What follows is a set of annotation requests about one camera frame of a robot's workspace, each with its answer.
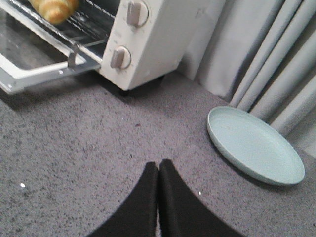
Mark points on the white toaster oven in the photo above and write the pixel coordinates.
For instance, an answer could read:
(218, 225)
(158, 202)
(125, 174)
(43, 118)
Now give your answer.
(157, 47)

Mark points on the light blue plate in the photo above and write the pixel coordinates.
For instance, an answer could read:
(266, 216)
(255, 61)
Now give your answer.
(254, 147)

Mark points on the oven knob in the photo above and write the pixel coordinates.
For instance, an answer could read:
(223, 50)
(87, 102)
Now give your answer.
(121, 58)
(137, 13)

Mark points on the upper oven knob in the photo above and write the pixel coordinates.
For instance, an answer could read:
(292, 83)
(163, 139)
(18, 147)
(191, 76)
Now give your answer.
(137, 13)

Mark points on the wire oven rack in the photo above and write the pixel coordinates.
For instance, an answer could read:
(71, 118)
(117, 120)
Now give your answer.
(90, 24)

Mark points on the croissant bread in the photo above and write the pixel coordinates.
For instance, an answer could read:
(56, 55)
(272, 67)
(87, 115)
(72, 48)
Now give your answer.
(55, 11)

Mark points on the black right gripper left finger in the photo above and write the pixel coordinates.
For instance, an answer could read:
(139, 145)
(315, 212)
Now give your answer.
(136, 216)

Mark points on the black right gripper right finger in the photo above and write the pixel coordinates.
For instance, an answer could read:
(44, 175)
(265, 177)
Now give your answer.
(181, 213)

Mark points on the grey curtain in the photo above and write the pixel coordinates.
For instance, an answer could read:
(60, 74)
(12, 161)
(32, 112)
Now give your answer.
(260, 57)

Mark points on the lower oven knob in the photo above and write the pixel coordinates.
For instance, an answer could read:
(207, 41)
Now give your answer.
(121, 58)

